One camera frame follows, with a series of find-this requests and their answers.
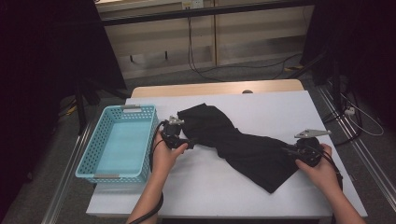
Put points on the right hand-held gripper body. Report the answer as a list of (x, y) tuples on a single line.
[(308, 151)]

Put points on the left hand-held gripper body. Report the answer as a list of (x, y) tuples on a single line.
[(172, 135)]

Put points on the black pants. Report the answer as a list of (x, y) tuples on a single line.
[(249, 152)]

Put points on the light blue plastic basket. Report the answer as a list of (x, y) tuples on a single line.
[(124, 146)]

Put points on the person's left hand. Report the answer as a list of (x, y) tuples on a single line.
[(163, 161)]

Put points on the person's right hand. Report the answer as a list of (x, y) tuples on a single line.
[(323, 177)]

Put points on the wooden table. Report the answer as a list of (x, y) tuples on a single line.
[(186, 88)]

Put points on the white power plug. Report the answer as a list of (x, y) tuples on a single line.
[(350, 111)]

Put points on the round table grommet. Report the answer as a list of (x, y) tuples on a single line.
[(247, 91)]

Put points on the black stand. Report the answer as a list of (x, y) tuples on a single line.
[(335, 81), (81, 109)]

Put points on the black curtain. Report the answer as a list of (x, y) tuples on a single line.
[(373, 46), (46, 62)]

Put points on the aluminium floor rail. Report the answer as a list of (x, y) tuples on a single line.
[(367, 155), (67, 177)]

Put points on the white wall socket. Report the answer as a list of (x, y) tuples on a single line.
[(194, 4)]

